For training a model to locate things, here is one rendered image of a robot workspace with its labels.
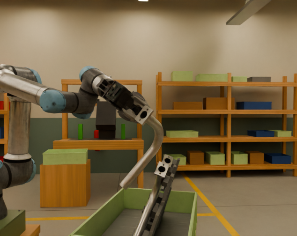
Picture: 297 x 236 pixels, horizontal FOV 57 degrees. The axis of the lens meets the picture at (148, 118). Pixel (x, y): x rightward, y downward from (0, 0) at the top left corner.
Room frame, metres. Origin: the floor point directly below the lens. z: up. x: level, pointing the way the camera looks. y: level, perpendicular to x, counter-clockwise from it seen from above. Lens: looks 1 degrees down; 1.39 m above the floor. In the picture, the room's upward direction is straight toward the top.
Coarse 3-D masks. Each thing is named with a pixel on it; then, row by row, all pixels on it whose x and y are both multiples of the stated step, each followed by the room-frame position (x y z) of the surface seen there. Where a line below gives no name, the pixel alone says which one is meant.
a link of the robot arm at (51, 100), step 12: (0, 72) 1.05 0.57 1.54; (12, 72) 1.09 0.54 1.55; (0, 84) 1.03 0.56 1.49; (12, 84) 1.00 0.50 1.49; (24, 84) 0.97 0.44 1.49; (36, 84) 0.96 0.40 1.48; (24, 96) 0.97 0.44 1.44; (36, 96) 0.93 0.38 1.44; (48, 96) 0.88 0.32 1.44; (60, 96) 0.89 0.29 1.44; (72, 96) 0.94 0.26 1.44; (48, 108) 0.88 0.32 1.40; (60, 108) 0.90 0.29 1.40; (72, 108) 0.94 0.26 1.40
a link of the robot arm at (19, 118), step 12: (24, 72) 1.18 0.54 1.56; (36, 72) 1.24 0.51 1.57; (12, 96) 1.18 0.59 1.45; (12, 108) 1.20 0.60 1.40; (24, 108) 1.21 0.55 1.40; (12, 120) 1.20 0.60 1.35; (24, 120) 1.21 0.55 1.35; (12, 132) 1.20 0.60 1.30; (24, 132) 1.22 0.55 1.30; (12, 144) 1.20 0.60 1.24; (24, 144) 1.22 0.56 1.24; (12, 156) 1.20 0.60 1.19; (24, 156) 1.22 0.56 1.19; (12, 168) 1.18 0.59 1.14; (24, 168) 1.22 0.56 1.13; (12, 180) 1.17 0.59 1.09; (24, 180) 1.23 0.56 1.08
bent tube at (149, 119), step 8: (144, 112) 0.84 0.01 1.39; (152, 112) 0.81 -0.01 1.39; (136, 120) 0.83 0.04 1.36; (144, 120) 0.81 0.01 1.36; (152, 120) 0.84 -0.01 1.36; (160, 128) 0.88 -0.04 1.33; (160, 136) 0.89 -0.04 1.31; (152, 144) 0.92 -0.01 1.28; (160, 144) 0.91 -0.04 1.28; (152, 152) 0.91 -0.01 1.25; (144, 160) 0.90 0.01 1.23; (136, 168) 0.90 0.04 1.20; (128, 176) 0.90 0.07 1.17; (136, 176) 0.90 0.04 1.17; (120, 184) 0.90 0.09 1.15; (128, 184) 0.89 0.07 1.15
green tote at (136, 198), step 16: (128, 192) 1.51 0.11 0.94; (144, 192) 1.49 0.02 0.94; (176, 192) 1.46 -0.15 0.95; (192, 192) 1.44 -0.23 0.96; (112, 208) 1.34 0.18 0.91; (128, 208) 1.51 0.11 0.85; (176, 208) 1.46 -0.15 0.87; (192, 208) 1.44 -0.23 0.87; (96, 224) 1.14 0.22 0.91; (192, 224) 1.03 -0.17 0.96
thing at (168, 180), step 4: (168, 176) 1.02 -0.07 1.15; (172, 176) 1.00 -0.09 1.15; (164, 180) 1.00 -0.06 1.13; (168, 180) 1.00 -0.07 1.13; (164, 184) 1.01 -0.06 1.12; (168, 184) 1.00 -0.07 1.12; (168, 188) 1.00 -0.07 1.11; (164, 192) 1.00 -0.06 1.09; (164, 196) 1.00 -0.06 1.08; (164, 200) 1.00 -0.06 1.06; (160, 204) 1.00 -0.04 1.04; (160, 208) 0.97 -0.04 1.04; (156, 212) 0.93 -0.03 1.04; (160, 212) 0.94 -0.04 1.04; (156, 216) 0.91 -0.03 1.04; (156, 220) 0.90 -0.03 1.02; (152, 224) 0.91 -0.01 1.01; (156, 224) 0.99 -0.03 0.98; (152, 228) 0.91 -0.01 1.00; (152, 232) 0.91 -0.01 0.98
